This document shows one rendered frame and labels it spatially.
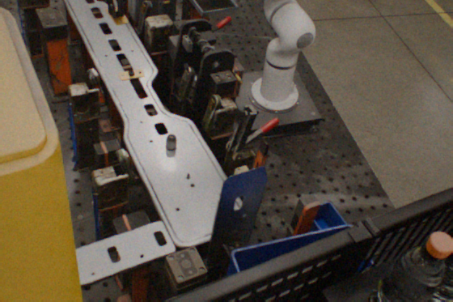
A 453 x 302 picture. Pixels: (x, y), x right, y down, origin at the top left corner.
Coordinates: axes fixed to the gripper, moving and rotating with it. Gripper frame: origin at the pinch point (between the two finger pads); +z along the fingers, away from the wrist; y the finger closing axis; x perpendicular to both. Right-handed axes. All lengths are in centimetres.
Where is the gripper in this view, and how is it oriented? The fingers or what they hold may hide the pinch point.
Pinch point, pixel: (116, 9)
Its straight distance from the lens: 156.2
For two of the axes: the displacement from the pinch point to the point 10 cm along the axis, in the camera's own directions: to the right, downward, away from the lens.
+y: -8.4, 3.1, -4.4
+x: 5.2, 6.6, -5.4
